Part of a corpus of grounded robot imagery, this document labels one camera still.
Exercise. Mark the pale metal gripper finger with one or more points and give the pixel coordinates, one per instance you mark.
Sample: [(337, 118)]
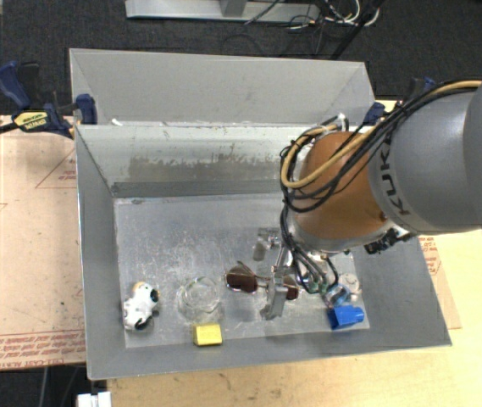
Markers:
[(276, 301), (259, 250)]

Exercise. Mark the grey metal bin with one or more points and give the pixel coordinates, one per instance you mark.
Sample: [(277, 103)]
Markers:
[(181, 235)]

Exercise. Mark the clear bottle with blue cap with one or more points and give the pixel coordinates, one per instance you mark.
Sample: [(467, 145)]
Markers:
[(344, 315)]

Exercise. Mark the white and black toy animal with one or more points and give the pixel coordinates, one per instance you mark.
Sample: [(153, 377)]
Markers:
[(139, 305)]

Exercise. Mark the yellow block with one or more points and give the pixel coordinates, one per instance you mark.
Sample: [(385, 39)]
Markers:
[(207, 335)]

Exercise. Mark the clear glass cup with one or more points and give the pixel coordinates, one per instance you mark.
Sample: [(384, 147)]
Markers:
[(198, 298)]

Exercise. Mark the brown cardboard board, red print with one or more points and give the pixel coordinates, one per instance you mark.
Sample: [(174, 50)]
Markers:
[(37, 248)]

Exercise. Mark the brown sunglasses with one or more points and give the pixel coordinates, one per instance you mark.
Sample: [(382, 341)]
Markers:
[(240, 280)]

